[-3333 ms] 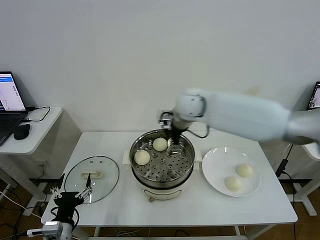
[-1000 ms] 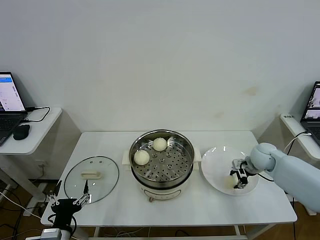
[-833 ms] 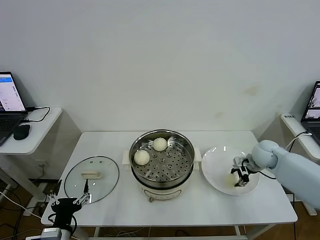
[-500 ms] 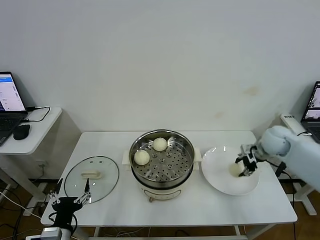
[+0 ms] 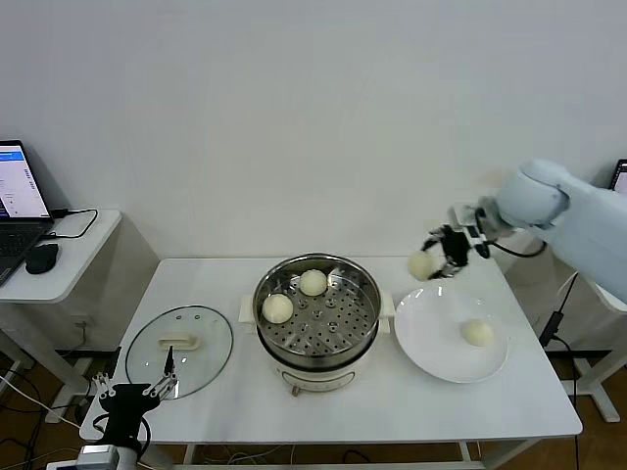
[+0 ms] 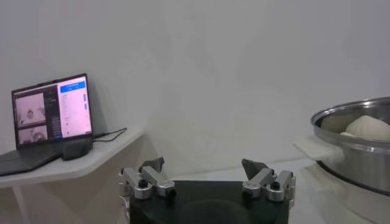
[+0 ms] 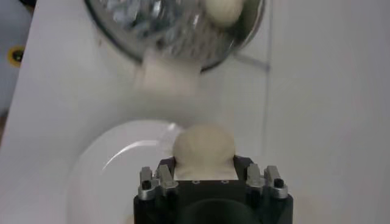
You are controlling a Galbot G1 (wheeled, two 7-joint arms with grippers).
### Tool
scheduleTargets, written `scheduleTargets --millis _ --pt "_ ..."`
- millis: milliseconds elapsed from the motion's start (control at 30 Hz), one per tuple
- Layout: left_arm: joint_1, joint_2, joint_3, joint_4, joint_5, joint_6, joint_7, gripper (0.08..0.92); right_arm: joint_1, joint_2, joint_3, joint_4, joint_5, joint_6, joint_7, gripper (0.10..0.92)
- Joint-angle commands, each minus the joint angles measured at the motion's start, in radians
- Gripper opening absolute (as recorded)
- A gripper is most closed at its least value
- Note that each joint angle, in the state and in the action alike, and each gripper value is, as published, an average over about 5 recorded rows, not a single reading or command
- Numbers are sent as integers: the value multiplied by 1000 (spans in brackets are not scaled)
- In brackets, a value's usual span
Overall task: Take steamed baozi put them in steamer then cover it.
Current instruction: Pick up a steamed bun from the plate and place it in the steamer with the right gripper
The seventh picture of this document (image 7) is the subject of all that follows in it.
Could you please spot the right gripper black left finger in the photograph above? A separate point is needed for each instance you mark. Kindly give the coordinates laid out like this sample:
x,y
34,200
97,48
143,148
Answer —
x,y
155,182

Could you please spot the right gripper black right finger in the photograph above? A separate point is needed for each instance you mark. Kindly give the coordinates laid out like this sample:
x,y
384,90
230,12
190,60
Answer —
x,y
262,179

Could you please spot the white steamed baozi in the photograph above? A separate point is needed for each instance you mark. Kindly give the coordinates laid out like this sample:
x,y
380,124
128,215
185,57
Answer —
x,y
204,147
224,11

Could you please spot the stainless steel steamer basket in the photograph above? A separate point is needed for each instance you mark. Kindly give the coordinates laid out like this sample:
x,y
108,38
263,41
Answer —
x,y
170,33

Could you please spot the white round plate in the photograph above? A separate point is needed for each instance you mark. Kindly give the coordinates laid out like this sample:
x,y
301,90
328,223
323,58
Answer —
x,y
122,176

